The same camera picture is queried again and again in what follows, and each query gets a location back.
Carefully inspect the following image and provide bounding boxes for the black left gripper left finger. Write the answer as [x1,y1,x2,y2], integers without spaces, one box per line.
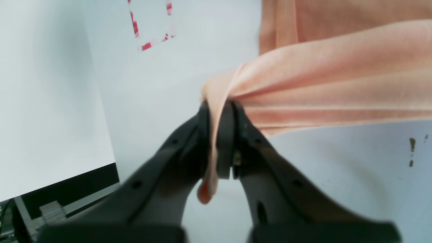
[37,102,209,243]

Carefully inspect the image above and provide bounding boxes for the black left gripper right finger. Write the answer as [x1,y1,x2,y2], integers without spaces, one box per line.
[216,101,402,243]

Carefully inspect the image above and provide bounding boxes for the peach T-shirt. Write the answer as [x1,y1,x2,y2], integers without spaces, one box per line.
[197,0,432,204]

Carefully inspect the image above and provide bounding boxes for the black box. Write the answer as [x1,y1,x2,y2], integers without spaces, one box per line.
[1,163,120,243]

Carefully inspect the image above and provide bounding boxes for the red tape rectangle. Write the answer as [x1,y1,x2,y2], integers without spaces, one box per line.
[128,0,177,51]

